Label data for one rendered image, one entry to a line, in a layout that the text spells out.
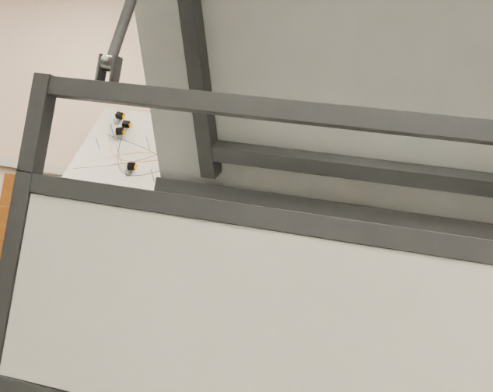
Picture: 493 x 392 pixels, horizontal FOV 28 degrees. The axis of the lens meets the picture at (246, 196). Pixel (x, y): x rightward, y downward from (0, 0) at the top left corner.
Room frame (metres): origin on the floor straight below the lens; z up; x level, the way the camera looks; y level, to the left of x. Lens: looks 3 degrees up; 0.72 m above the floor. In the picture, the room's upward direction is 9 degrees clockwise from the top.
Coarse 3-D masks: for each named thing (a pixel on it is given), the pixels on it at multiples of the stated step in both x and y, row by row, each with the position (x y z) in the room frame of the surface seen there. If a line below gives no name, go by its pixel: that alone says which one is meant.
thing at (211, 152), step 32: (192, 0) 2.13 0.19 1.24; (192, 32) 2.17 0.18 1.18; (192, 64) 2.22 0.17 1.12; (224, 160) 2.33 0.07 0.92; (256, 160) 2.30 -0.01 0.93; (288, 160) 2.26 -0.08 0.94; (320, 160) 2.22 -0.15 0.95; (352, 160) 2.21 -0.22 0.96; (384, 160) 2.19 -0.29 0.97; (480, 192) 2.10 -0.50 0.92
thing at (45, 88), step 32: (32, 96) 1.93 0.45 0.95; (64, 96) 1.92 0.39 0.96; (96, 96) 1.88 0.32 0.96; (128, 96) 1.85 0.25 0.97; (160, 96) 1.82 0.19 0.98; (192, 96) 1.80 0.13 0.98; (224, 96) 1.77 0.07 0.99; (256, 96) 1.75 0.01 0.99; (32, 128) 1.93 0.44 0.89; (352, 128) 1.70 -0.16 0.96; (384, 128) 1.66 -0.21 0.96; (416, 128) 1.63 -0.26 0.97; (448, 128) 1.61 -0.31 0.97; (480, 128) 1.59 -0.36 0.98; (32, 160) 1.92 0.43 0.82
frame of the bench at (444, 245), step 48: (48, 192) 1.90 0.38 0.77; (96, 192) 1.86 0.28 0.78; (144, 192) 1.82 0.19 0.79; (336, 240) 1.68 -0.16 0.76; (384, 240) 1.64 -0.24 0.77; (432, 240) 1.61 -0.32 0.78; (480, 240) 1.58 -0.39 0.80; (0, 288) 1.93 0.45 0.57; (0, 336) 1.92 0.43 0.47; (0, 384) 1.92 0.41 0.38
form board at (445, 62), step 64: (256, 0) 2.11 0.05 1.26; (320, 0) 2.05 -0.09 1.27; (384, 0) 1.99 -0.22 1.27; (448, 0) 1.93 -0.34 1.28; (256, 64) 2.20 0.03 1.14; (320, 64) 2.13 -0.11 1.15; (384, 64) 2.07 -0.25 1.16; (448, 64) 2.01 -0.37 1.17; (192, 128) 2.37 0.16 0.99; (256, 128) 2.29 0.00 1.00; (320, 128) 2.22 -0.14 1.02; (320, 192) 2.32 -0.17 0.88; (384, 192) 2.25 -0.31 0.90; (448, 192) 2.18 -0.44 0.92
